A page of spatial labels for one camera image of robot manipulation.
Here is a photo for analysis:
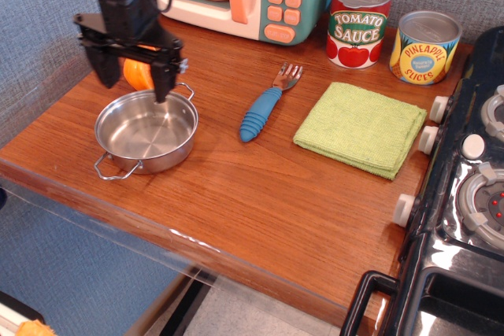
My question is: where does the white stove knob lower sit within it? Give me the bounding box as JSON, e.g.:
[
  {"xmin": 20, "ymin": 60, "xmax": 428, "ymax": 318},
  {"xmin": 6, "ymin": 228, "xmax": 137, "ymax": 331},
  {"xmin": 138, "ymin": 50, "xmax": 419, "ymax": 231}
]
[{"xmin": 392, "ymin": 194, "xmax": 416, "ymax": 227}]

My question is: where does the tomato sauce can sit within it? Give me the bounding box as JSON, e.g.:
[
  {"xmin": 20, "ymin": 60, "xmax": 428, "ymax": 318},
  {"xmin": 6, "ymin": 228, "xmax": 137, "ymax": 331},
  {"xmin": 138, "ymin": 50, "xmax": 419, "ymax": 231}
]
[{"xmin": 326, "ymin": 0, "xmax": 391, "ymax": 68}]

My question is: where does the black toy stove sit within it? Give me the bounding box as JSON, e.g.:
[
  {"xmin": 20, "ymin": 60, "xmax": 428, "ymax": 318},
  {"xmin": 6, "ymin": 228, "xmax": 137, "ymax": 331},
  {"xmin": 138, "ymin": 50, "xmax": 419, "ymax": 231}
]
[{"xmin": 341, "ymin": 27, "xmax": 503, "ymax": 335}]

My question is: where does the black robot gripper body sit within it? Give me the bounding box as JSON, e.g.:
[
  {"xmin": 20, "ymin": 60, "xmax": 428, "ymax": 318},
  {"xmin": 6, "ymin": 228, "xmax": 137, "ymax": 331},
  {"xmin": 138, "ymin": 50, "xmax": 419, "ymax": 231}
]
[{"xmin": 73, "ymin": 0, "xmax": 187, "ymax": 73}]

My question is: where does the orange half toy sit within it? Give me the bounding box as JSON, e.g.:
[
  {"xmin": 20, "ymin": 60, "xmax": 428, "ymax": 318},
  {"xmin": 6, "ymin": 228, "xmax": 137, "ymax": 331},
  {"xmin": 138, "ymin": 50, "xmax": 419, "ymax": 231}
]
[{"xmin": 123, "ymin": 58, "xmax": 154, "ymax": 90}]

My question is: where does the orange object bottom left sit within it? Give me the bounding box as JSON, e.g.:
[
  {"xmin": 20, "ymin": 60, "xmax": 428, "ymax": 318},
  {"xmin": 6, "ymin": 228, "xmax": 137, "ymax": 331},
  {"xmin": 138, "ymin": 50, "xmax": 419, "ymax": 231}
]
[{"xmin": 15, "ymin": 319, "xmax": 56, "ymax": 336}]

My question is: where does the white stove knob upper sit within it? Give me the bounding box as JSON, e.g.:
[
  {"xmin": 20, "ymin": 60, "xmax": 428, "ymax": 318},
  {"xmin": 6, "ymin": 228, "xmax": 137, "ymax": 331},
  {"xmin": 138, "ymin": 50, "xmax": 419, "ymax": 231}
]
[{"xmin": 429, "ymin": 96, "xmax": 450, "ymax": 124}]

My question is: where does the pineapple slices can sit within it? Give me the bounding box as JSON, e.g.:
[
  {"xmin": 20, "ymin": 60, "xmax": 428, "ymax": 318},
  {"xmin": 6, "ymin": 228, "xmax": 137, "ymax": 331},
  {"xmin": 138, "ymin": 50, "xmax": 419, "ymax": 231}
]
[{"xmin": 389, "ymin": 10, "xmax": 462, "ymax": 86}]

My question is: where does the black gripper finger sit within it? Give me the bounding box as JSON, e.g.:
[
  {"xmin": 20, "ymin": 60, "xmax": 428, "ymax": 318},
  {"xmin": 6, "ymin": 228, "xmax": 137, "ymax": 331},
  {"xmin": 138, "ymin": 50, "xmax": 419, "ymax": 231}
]
[
  {"xmin": 84, "ymin": 46, "xmax": 120, "ymax": 88},
  {"xmin": 150, "ymin": 61, "xmax": 178, "ymax": 103}
]

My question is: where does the blue handled fork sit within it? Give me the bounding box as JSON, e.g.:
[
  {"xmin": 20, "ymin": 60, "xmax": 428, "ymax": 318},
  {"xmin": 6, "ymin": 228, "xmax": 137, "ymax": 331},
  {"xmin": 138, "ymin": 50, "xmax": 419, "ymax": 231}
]
[{"xmin": 239, "ymin": 62, "xmax": 303, "ymax": 142}]

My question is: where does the stainless steel pot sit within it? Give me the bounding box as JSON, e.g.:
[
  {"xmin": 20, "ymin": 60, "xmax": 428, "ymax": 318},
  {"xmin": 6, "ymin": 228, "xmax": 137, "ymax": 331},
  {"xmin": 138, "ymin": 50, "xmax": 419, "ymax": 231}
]
[{"xmin": 94, "ymin": 83, "xmax": 198, "ymax": 181}]

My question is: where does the white stove knob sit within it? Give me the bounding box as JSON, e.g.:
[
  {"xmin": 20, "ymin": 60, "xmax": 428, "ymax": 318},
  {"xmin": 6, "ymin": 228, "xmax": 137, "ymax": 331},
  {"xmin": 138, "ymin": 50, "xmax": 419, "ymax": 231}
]
[
  {"xmin": 429, "ymin": 96, "xmax": 450, "ymax": 124},
  {"xmin": 392, "ymin": 194, "xmax": 416, "ymax": 227},
  {"xmin": 418, "ymin": 126, "xmax": 439, "ymax": 155}
]

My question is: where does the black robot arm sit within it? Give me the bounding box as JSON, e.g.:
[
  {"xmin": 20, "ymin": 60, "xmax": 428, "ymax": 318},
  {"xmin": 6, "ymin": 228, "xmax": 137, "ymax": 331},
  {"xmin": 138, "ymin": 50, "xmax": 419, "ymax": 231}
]
[{"xmin": 73, "ymin": 0, "xmax": 187, "ymax": 103}]

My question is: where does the white stove knob middle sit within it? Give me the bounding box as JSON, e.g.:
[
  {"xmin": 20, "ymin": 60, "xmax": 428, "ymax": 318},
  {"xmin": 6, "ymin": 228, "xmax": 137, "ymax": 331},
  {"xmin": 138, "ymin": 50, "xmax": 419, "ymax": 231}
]
[{"xmin": 418, "ymin": 126, "xmax": 439, "ymax": 155}]

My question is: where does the green folded cloth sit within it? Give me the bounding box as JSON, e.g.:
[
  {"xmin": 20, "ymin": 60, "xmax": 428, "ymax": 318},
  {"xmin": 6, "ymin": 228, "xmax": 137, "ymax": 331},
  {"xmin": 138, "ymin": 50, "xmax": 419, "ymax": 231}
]
[{"xmin": 293, "ymin": 82, "xmax": 427, "ymax": 180}]

